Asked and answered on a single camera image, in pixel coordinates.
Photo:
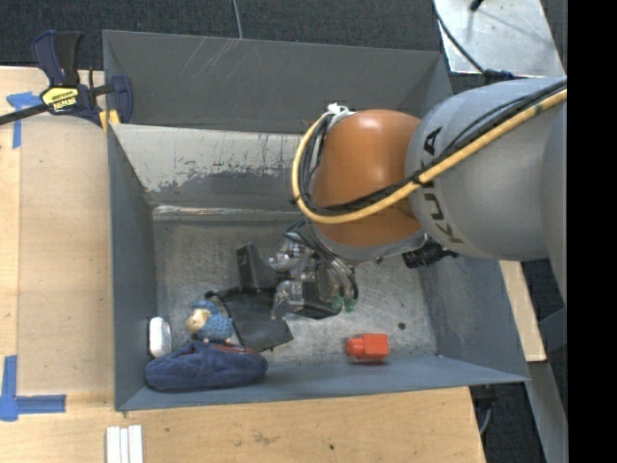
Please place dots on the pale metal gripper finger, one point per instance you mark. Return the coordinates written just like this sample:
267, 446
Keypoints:
288, 297
291, 257

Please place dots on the black angular plastic object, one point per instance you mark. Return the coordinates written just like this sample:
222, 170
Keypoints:
255, 321

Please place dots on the red plastic block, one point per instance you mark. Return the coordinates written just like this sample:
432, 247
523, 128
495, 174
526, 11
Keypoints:
371, 346

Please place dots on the blue toy animal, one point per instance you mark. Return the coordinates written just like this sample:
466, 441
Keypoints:
214, 323

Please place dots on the dark blue cloth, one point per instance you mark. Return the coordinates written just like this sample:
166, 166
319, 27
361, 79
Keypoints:
202, 369

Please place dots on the white oval object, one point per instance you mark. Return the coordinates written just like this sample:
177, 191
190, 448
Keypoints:
159, 338

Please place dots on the grey metal bin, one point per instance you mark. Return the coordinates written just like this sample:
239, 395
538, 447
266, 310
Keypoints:
289, 85

